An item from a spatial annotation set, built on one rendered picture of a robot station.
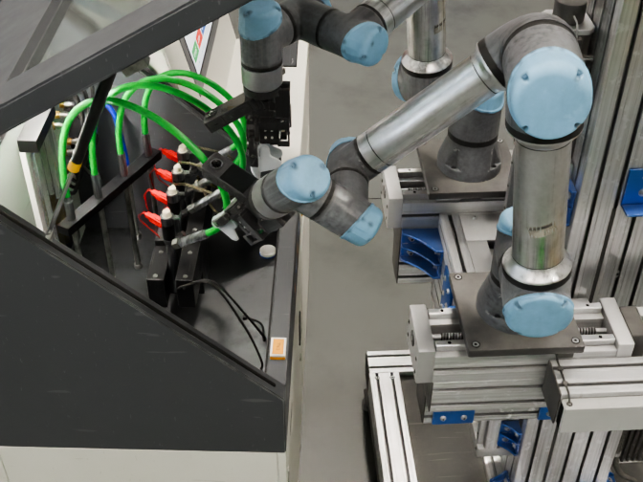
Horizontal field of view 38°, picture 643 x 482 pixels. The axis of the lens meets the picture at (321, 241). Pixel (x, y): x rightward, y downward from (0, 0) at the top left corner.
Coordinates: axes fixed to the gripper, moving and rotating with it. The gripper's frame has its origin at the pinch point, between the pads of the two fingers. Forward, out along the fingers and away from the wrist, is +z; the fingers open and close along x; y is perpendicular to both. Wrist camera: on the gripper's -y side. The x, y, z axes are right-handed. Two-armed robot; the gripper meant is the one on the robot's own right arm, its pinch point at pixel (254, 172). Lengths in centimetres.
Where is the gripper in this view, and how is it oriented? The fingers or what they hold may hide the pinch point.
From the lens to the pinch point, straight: 184.9
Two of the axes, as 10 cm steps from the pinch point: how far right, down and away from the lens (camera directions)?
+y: 10.0, 0.2, -0.1
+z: -0.1, 7.7, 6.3
